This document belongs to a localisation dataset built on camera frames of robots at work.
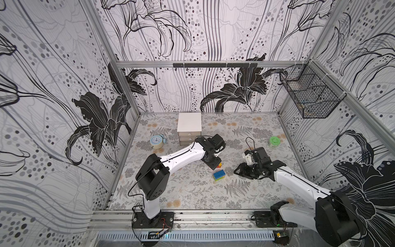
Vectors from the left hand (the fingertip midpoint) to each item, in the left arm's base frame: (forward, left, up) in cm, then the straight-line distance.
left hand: (212, 165), depth 84 cm
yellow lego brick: (+2, -5, -3) cm, 6 cm away
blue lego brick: (-4, -4, -3) cm, 6 cm away
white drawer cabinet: (+22, +14, +6) cm, 27 cm away
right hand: (-2, -14, -2) cm, 15 cm away
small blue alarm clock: (+17, +35, -4) cm, 39 cm away
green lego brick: (-6, -4, -6) cm, 9 cm away
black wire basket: (+36, -59, +24) cm, 73 cm away
